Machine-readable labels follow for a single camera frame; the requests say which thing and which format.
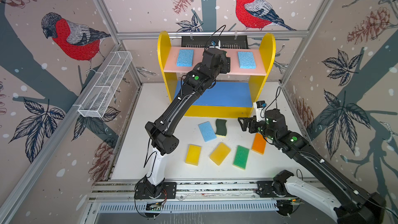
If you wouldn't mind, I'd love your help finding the white wire basket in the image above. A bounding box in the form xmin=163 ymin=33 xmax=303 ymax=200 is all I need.
xmin=78 ymin=51 xmax=132 ymax=118

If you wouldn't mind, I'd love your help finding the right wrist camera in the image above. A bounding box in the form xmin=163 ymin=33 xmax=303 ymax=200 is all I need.
xmin=253 ymin=101 xmax=267 ymax=122

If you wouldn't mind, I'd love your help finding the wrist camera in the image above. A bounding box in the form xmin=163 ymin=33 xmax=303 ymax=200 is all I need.
xmin=209 ymin=39 xmax=221 ymax=49
xmin=253 ymin=101 xmax=267 ymax=122

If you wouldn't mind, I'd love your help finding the yellow shelf unit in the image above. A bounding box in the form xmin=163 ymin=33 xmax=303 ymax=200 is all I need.
xmin=158 ymin=31 xmax=276 ymax=118

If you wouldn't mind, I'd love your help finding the green yellow scouring sponge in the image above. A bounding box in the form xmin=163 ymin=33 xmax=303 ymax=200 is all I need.
xmin=215 ymin=119 xmax=227 ymax=137

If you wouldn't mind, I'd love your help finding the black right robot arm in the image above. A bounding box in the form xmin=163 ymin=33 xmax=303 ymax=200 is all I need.
xmin=238 ymin=109 xmax=386 ymax=224

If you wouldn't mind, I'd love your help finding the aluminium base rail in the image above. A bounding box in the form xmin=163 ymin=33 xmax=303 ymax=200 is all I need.
xmin=90 ymin=178 xmax=315 ymax=203

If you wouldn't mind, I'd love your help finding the light blue sponge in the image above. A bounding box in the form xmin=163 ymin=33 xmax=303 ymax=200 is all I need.
xmin=237 ymin=51 xmax=257 ymax=69
xmin=176 ymin=49 xmax=194 ymax=67
xmin=199 ymin=121 xmax=217 ymax=142

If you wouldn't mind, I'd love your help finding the yellow orange sponge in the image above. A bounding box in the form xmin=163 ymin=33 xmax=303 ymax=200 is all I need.
xmin=209 ymin=142 xmax=231 ymax=166

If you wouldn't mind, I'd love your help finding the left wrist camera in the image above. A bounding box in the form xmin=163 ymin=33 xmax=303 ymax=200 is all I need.
xmin=209 ymin=39 xmax=221 ymax=49

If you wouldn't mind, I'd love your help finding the black perforated metal tray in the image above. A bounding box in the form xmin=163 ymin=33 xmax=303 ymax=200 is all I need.
xmin=181 ymin=35 xmax=249 ymax=49

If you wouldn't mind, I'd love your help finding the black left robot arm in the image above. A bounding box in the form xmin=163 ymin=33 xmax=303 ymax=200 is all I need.
xmin=143 ymin=48 xmax=231 ymax=198

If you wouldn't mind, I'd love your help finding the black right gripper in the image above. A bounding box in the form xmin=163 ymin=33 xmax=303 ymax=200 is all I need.
xmin=237 ymin=114 xmax=277 ymax=143

